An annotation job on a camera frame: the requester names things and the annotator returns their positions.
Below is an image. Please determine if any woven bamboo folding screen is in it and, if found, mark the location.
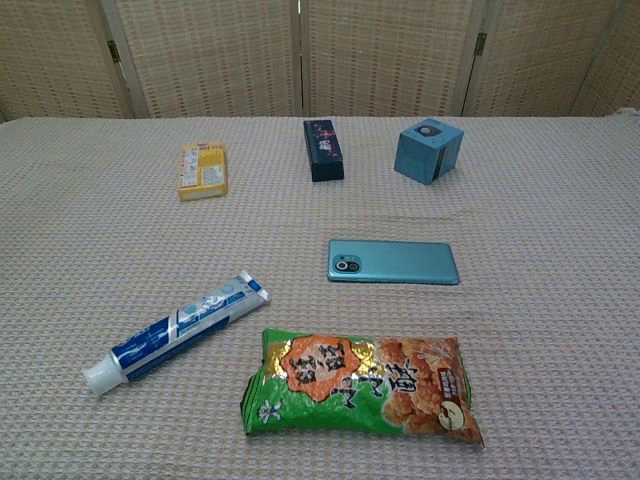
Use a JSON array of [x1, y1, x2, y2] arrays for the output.
[[0, 0, 640, 121]]

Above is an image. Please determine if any green orange snack bag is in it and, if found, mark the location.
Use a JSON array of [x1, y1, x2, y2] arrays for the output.
[[241, 327, 486, 450]]

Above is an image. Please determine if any light blue cube box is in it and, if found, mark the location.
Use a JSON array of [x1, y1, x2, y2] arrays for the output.
[[393, 118, 465, 187]]

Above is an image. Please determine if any dark blue long box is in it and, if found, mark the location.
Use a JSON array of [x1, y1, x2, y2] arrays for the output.
[[302, 118, 346, 183]]

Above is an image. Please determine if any black smartphone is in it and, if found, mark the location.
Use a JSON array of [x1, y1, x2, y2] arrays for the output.
[[327, 239, 461, 287]]

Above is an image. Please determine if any blue white toothpaste tube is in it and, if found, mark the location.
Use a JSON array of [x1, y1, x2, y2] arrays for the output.
[[82, 269, 272, 397]]

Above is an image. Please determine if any beige woven tablecloth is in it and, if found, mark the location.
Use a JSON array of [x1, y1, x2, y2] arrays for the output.
[[0, 107, 640, 480]]

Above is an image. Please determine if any yellow snack box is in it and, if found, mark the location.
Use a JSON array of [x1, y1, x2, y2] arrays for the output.
[[178, 142, 230, 203]]

